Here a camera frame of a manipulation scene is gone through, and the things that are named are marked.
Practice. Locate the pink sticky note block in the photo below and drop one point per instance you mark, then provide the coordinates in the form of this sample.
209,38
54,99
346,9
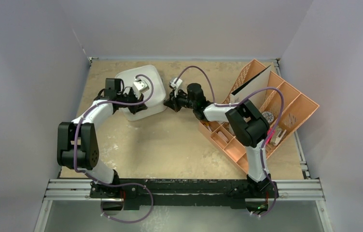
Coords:
270,134

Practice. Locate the white cardboard folder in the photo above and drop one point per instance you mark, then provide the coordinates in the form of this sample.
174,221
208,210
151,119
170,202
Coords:
255,83

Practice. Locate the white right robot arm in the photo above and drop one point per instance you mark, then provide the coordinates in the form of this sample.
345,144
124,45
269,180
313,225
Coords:
247,122

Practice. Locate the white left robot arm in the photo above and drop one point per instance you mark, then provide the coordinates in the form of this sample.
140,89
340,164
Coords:
77,146

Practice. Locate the pink eraser block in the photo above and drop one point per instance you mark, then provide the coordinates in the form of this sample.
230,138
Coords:
223,136

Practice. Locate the peach plastic desk organizer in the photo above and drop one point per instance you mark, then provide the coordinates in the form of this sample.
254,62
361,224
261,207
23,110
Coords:
297,109

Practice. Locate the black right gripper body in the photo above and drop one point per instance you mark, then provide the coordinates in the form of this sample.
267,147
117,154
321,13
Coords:
174,99

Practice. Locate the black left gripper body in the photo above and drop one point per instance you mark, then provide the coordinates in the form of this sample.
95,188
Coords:
131,97

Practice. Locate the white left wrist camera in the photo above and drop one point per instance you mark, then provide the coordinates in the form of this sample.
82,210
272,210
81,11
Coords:
139,87

